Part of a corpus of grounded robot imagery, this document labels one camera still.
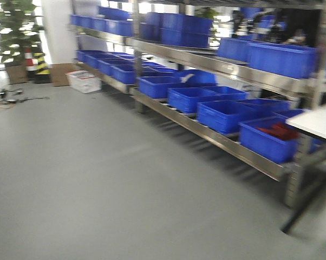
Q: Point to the red white traffic cone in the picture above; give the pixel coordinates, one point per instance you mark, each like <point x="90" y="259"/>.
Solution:
<point x="30" y="66"/>

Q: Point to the stainless steel shelf rack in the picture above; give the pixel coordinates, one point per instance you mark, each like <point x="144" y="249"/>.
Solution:
<point x="298" y="187"/>

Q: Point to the blue bin with red parts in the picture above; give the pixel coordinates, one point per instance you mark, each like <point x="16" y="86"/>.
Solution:
<point x="270" y="138"/>

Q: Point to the black yellow striped cone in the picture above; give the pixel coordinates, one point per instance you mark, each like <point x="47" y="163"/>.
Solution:
<point x="42" y="73"/>

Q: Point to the white plastic basket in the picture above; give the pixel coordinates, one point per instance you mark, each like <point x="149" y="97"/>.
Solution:
<point x="83" y="81"/>

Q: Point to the green potted plant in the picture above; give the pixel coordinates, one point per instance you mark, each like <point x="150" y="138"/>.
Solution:
<point x="19" y="32"/>

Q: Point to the blue bin on lower shelf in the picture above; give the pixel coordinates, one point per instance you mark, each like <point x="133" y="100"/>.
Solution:
<point x="224" y="116"/>

